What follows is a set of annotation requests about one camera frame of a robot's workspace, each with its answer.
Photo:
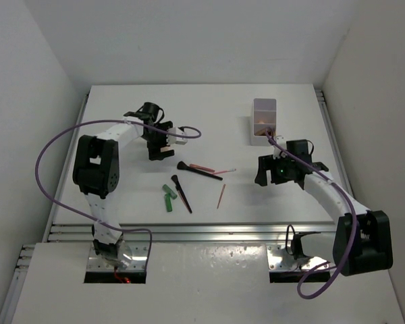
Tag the thin pink lip brush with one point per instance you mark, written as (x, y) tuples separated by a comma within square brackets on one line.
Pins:
[(224, 171)]

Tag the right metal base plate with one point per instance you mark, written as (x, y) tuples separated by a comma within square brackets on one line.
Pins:
[(280, 261)]

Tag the large black makeup brush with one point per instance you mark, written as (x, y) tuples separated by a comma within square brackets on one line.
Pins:
[(182, 166)]

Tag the rose gold lipstick tube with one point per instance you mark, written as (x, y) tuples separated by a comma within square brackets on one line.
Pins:
[(265, 131)]

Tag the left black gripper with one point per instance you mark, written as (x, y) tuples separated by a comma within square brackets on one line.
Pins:
[(154, 150)]

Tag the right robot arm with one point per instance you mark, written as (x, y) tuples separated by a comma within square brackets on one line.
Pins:
[(362, 241)]

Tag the green tube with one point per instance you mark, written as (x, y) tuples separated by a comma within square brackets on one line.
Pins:
[(168, 204), (169, 191)]

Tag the black brush pink handle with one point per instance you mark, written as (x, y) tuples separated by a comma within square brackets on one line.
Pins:
[(179, 188)]

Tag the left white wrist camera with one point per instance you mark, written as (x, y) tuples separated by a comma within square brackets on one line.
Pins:
[(176, 136)]

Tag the thin orange angled brush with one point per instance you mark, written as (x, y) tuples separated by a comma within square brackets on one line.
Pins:
[(221, 195)]

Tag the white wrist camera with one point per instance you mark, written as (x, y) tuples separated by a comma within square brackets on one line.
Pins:
[(279, 147), (176, 136)]

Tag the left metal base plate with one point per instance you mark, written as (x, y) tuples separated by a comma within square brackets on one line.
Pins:
[(130, 258)]

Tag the aluminium rail frame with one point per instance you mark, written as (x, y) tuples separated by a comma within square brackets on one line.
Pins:
[(249, 213)]

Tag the white divided organizer box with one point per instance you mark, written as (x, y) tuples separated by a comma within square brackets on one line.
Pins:
[(263, 115)]

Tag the metal base plate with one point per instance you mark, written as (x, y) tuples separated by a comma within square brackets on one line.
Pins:
[(280, 261), (130, 258)]

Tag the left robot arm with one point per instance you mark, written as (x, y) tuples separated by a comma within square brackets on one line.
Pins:
[(96, 171)]

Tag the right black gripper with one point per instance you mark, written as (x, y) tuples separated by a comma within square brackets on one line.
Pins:
[(266, 163)]

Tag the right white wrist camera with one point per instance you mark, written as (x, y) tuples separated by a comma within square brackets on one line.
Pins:
[(279, 147)]

